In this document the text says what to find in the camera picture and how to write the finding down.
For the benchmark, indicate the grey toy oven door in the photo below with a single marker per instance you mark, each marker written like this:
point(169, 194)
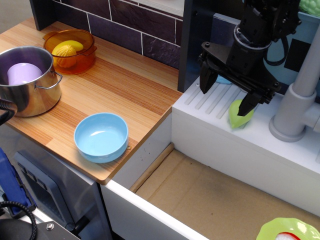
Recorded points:
point(58, 191)

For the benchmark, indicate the white toy sink unit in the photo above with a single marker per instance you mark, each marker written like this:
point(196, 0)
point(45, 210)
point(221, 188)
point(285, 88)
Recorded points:
point(193, 177)

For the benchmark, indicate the yellow toy lemon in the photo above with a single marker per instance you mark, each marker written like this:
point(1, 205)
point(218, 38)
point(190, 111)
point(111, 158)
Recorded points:
point(63, 57)

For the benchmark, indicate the stainless steel pot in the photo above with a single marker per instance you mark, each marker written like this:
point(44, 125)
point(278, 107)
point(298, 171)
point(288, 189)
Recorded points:
point(38, 96)

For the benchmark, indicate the lilac plastic cup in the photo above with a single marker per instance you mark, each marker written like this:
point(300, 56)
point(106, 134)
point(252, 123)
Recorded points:
point(23, 73)

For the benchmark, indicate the red white toy food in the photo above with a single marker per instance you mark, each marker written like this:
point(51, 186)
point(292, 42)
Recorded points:
point(286, 236)

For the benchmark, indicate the grey toy faucet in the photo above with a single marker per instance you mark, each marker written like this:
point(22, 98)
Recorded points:
point(298, 110)

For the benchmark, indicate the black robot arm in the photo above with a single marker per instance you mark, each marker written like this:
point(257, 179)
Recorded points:
point(259, 39)

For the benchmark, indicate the green plastic plate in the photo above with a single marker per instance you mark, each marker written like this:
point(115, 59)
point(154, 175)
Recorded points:
point(271, 229)

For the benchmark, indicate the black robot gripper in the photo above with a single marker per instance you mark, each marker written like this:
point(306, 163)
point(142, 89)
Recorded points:
point(242, 64)

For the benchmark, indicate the light green bumpy toy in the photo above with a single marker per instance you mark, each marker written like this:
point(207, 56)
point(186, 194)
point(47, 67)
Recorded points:
point(311, 7)

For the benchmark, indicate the light blue plastic bowl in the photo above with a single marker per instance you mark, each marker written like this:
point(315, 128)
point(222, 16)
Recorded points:
point(102, 137)

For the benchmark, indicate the orange transparent plastic pot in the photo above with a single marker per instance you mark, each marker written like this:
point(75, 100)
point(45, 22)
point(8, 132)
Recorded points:
point(85, 58)

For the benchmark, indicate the black metal bracket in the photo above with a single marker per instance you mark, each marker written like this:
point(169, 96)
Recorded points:
point(14, 229)

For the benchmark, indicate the green toy pear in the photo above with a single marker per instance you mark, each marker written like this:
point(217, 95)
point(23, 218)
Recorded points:
point(236, 120)

